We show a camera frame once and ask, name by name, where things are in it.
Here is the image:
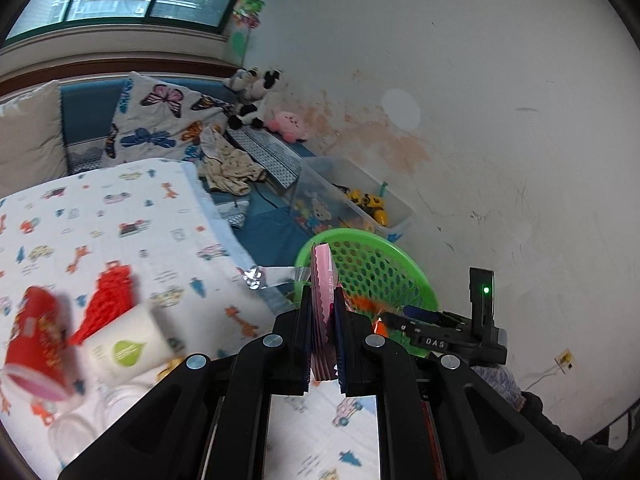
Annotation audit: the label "yellow toy truck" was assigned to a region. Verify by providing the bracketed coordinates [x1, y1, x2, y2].
[345, 187, 389, 226]

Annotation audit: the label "pink plush toy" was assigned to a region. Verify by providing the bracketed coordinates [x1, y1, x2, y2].
[264, 110, 312, 142]

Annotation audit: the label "pink snack packet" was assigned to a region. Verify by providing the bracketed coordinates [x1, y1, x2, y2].
[310, 242, 340, 383]

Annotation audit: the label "blue white cloth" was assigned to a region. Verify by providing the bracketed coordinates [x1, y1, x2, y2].
[215, 197, 251, 231]

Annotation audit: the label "large butterfly print pillow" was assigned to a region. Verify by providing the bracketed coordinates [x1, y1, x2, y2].
[102, 72, 236, 166]

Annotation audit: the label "clear plastic bottle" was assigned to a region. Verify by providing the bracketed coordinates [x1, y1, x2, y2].
[47, 381, 156, 468]

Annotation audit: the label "green plastic basket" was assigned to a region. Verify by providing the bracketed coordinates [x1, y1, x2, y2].
[294, 228, 440, 361]

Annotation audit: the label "clear plastic toy bin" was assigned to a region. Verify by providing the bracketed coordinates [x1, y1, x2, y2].
[287, 156, 417, 243]

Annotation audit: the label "beige pillow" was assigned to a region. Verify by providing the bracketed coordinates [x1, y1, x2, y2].
[0, 80, 68, 198]

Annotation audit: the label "red paper cup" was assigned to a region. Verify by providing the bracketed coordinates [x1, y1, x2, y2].
[4, 286, 76, 402]

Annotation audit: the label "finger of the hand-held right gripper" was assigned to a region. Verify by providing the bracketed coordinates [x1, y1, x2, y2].
[381, 312, 422, 337]
[403, 305, 469, 327]

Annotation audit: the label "blue cushioned bench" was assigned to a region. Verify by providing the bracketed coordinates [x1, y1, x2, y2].
[59, 76, 326, 241]

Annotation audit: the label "white paper cup green leaf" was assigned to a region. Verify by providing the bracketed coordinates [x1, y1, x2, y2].
[80, 305, 173, 383]

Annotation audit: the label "black white plush cow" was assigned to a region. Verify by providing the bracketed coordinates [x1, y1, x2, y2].
[227, 67, 284, 131]

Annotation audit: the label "grey patterned pad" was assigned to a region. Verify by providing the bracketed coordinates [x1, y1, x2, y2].
[227, 127, 303, 191]

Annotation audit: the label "orange wrapper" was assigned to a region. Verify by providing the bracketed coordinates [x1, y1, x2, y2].
[349, 294, 392, 338]

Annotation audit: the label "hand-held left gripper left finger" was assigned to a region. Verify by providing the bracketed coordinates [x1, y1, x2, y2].
[57, 284, 315, 480]

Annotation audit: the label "red foam fruit net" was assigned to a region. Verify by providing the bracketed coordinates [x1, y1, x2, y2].
[70, 260, 135, 346]

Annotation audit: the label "white cable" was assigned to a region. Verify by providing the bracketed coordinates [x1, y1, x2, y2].
[520, 362, 562, 392]

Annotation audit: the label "colourful wall stickers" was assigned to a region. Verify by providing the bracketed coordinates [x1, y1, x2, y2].
[230, 0, 266, 56]

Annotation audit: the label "silver foil wrapper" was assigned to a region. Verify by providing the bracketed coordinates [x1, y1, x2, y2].
[239, 265, 311, 292]

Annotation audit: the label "grey white plush dog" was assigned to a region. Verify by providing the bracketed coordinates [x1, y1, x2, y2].
[222, 67, 261, 93]

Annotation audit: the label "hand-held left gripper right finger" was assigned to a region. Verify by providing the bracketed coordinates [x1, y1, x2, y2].
[334, 287, 583, 480]

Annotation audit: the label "patterned beige clothing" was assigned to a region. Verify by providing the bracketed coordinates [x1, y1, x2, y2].
[199, 127, 268, 196]

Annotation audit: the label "person's right forearm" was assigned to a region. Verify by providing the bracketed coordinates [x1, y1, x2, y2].
[470, 364, 618, 463]

